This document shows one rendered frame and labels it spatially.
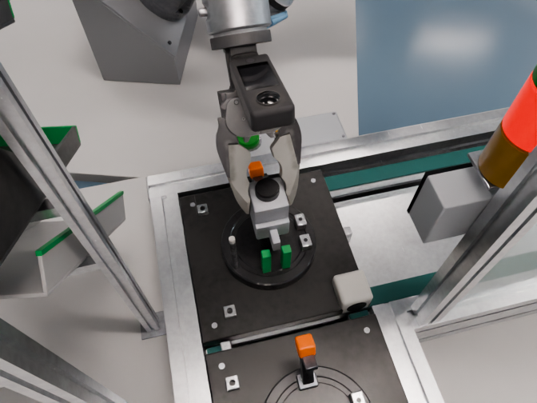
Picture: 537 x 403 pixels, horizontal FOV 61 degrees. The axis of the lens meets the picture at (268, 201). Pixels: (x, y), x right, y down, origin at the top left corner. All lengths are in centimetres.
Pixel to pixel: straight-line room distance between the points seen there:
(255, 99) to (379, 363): 38
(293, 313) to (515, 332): 38
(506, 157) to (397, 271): 39
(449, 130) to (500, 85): 168
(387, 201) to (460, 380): 30
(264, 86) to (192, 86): 59
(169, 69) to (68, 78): 25
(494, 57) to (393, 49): 51
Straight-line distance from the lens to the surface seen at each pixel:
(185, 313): 68
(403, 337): 68
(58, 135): 56
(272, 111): 46
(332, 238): 71
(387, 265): 77
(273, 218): 58
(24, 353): 31
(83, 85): 114
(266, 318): 65
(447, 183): 46
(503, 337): 85
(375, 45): 260
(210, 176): 79
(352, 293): 65
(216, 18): 54
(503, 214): 45
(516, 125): 40
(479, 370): 81
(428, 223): 48
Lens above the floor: 159
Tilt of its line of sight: 57 degrees down
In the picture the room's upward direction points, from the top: straight up
